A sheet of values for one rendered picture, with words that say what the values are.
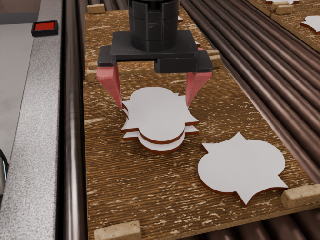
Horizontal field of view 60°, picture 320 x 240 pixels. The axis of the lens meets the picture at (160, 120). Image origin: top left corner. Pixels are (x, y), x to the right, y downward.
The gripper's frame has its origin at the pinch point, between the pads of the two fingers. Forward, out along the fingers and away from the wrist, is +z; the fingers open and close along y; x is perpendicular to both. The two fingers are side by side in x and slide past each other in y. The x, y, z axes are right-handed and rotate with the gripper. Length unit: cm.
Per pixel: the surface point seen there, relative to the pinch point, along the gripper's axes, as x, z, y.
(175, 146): 1.0, 8.8, -3.3
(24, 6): -294, 83, 129
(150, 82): -22.3, 11.5, -0.3
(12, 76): -180, 104, 112
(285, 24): -53, 11, -46
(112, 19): -60, 11, 11
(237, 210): 11.2, 11.9, -11.4
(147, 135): -0.9, 7.8, 1.0
